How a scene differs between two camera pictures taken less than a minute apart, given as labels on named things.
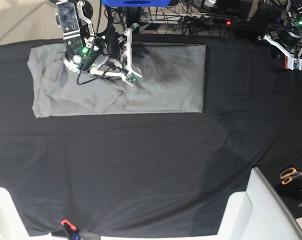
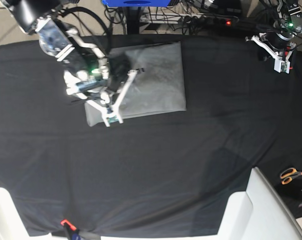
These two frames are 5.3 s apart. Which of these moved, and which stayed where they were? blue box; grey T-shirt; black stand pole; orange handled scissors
Moved: grey T-shirt
Stayed: black stand pole; blue box; orange handled scissors
